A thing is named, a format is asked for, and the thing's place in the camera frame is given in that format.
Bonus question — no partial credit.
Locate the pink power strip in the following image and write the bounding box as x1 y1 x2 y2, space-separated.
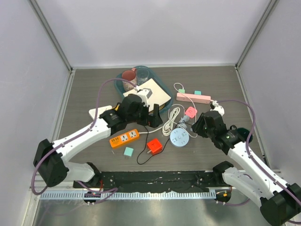
176 92 211 104

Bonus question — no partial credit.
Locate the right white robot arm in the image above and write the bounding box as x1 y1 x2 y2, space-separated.
192 111 301 226

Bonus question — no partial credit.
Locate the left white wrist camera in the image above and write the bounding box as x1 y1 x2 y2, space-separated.
134 86 152 107

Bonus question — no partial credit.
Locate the dark green mug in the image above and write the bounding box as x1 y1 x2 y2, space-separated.
230 125 250 144

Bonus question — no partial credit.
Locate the red cube plug adapter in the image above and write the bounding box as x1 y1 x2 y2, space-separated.
146 138 163 155

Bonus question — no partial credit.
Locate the thin black usb cable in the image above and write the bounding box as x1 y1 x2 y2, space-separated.
136 120 184 165

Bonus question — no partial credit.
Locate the pink plug adapter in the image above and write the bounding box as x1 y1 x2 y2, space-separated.
185 106 198 119

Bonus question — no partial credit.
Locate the teal plug adapter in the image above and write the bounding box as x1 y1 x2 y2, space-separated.
124 147 134 158

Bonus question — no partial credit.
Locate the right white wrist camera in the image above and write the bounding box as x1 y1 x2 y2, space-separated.
210 100 225 116

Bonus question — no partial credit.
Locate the white coiled power cord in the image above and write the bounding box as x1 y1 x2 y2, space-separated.
138 105 186 136

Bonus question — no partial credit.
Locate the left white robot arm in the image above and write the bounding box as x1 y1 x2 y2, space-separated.
33 94 163 188

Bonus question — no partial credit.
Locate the pink patterned mug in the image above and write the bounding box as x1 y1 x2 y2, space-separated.
121 68 137 92

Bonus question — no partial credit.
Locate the orange power strip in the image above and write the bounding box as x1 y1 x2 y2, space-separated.
109 129 140 149

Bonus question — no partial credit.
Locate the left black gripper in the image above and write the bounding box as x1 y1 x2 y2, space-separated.
127 102 162 128

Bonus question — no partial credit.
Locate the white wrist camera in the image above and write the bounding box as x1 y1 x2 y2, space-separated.
134 86 152 107
210 100 225 116

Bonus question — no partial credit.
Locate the white square plate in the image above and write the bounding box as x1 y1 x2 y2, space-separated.
122 78 172 105

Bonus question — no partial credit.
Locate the teal plug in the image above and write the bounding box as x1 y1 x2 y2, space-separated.
194 90 202 95

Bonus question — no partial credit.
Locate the white square power socket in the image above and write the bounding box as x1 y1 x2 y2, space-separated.
88 105 112 120

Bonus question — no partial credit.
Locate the white slotted cable duct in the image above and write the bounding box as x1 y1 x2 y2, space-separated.
40 190 216 200

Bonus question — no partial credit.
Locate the blue round socket hub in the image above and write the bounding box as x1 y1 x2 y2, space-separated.
169 128 190 147

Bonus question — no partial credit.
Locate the clear glass cup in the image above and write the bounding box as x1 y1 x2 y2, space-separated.
136 68 150 86

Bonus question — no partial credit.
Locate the green plug with white cable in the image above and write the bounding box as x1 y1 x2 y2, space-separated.
173 82 198 138

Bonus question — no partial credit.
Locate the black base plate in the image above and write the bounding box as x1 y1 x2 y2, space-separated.
72 169 242 193

